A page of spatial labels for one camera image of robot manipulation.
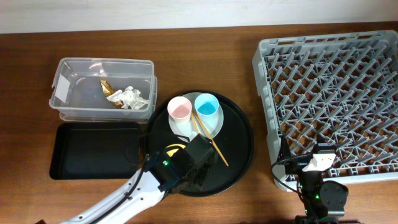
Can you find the grey plate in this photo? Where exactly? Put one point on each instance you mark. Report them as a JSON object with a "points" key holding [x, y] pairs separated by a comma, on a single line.
{"points": [[213, 127]]}

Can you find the pink cup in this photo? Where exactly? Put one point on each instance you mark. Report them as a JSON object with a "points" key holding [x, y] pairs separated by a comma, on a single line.
{"points": [[180, 109]]}

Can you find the black round tray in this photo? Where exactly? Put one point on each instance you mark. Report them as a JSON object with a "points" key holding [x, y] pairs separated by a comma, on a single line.
{"points": [[235, 141]]}

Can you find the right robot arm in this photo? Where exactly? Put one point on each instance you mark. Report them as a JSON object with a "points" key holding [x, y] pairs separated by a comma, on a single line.
{"points": [[324, 201]]}

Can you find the blue cup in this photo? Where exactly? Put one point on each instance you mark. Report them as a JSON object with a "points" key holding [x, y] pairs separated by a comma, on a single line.
{"points": [[206, 106]]}

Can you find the wooden chopstick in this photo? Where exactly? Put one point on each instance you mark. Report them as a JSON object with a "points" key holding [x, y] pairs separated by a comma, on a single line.
{"points": [[209, 136], [194, 123]]}

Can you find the yellow bowl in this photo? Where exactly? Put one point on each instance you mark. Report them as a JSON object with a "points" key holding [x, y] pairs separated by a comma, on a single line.
{"points": [[173, 148]]}

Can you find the white tissue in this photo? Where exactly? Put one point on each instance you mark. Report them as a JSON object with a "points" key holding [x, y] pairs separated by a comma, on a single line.
{"points": [[130, 98]]}

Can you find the black rectangular tray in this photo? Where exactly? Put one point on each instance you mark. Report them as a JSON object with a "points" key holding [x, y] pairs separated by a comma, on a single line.
{"points": [[96, 151]]}

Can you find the clear plastic bin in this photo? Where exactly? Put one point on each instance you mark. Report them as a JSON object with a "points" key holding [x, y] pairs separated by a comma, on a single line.
{"points": [[78, 95]]}

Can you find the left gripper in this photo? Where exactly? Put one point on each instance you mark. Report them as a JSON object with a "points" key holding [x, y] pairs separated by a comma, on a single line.
{"points": [[198, 182]]}

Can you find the gold foil wrapper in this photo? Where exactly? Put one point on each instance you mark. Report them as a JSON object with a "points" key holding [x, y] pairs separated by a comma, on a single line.
{"points": [[108, 91]]}

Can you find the grey dishwasher rack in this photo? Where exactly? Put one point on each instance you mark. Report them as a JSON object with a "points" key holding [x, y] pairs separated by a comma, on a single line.
{"points": [[340, 86]]}

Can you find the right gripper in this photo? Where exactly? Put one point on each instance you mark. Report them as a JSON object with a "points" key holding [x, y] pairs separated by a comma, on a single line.
{"points": [[295, 163]]}

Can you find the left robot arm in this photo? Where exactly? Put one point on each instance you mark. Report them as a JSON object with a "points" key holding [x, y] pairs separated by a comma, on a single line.
{"points": [[139, 193]]}

